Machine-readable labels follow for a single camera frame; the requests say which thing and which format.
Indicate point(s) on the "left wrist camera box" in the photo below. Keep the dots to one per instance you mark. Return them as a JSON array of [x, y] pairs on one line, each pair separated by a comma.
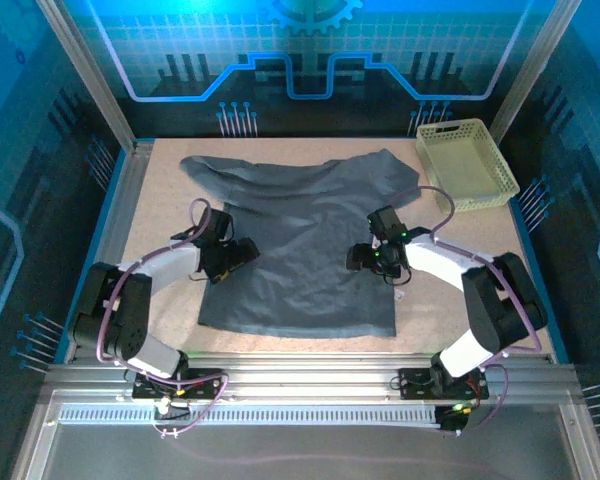
[[221, 226]]

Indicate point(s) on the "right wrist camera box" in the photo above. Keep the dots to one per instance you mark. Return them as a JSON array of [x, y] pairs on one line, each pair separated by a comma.
[[387, 222]]

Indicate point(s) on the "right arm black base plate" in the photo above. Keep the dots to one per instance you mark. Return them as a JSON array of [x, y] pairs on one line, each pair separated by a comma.
[[415, 384]]

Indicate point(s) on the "black controller box with LEDs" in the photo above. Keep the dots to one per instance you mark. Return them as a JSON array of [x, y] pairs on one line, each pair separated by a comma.
[[455, 417]]

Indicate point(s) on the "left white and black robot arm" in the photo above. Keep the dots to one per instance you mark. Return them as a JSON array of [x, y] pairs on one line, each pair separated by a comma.
[[130, 310]]

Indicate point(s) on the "aluminium frame rail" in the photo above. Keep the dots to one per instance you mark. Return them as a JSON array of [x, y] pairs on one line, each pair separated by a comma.
[[305, 372]]

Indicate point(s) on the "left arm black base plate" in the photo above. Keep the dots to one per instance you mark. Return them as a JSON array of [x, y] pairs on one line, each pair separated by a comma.
[[205, 384]]

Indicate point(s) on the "aluminium side rail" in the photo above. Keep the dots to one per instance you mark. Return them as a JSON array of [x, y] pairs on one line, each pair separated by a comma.
[[125, 200]]

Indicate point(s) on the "aluminium frame post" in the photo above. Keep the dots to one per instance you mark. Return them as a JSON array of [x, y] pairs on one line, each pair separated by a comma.
[[87, 75], [535, 70]]

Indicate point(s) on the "grey t-shirt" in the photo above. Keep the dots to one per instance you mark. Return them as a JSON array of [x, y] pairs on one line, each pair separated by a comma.
[[300, 240]]

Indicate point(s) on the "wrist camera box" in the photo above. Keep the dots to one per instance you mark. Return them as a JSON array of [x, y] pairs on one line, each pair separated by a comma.
[[387, 222], [221, 226]]

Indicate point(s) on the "pale green perforated plastic basket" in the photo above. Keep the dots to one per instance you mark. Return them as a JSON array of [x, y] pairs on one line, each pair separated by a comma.
[[467, 165]]

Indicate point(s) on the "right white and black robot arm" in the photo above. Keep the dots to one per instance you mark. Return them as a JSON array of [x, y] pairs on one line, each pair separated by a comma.
[[500, 305]]

